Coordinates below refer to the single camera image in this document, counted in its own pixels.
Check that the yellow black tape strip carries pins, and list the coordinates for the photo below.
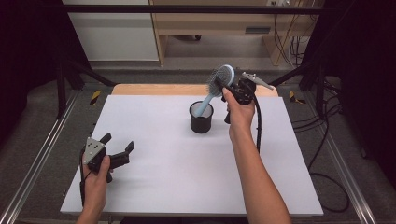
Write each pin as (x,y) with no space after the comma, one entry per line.
(292,97)
(95,97)

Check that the aluminium rail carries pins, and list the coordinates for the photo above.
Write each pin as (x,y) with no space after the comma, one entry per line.
(37,155)
(345,174)

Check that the black horizontal bar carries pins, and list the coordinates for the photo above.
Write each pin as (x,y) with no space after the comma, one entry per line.
(186,9)

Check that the black metal stand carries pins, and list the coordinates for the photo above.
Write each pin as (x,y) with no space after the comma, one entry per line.
(61,90)
(320,90)

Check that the grey desk label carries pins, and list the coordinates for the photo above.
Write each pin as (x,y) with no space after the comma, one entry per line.
(257,30)

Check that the white table board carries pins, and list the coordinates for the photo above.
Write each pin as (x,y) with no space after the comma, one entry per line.
(174,174)

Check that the black curtain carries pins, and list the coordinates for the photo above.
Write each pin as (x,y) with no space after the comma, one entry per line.
(28,62)
(367,77)

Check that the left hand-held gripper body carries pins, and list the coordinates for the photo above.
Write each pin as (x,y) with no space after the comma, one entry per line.
(93,149)

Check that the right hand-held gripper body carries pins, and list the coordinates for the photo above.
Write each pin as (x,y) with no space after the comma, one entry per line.
(244,91)

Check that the light blue hairbrush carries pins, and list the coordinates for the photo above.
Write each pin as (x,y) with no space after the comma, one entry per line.
(207,101)

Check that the white power strip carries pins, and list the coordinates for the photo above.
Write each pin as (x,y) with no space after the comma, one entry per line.
(280,2)

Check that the white cabinet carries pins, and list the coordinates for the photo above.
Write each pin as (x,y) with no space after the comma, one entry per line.
(115,37)

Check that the person's right hand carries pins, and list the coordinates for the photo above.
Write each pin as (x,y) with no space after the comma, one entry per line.
(241,119)

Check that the wooden table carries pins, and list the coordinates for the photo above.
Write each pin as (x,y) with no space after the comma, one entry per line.
(155,89)

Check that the person's left hand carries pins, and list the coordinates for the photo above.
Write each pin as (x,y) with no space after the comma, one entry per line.
(95,189)

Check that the wooden desk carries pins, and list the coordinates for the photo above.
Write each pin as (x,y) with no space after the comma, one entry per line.
(211,26)

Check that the black mesh cup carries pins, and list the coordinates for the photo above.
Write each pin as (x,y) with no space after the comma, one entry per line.
(201,126)

